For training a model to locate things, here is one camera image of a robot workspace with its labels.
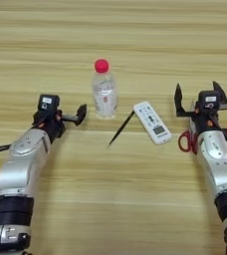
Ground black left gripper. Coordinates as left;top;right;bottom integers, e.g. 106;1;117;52
31;103;89;144

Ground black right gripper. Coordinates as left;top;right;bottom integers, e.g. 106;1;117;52
173;80;227;137

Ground clear bottle with red cap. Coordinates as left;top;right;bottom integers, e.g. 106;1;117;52
91;58;118;121

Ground black pen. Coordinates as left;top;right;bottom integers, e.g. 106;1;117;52
107;110;136;149

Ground white remote control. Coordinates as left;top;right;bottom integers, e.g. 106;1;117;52
132;101;173;146

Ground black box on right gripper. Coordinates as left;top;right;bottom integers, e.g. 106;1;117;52
196;90;222;113

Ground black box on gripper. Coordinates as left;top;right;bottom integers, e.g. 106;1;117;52
37;93;61;116
196;90;222;113

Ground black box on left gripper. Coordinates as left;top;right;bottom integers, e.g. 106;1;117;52
37;93;61;116

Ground red handled scissors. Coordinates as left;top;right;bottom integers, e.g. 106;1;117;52
177;117;200;155

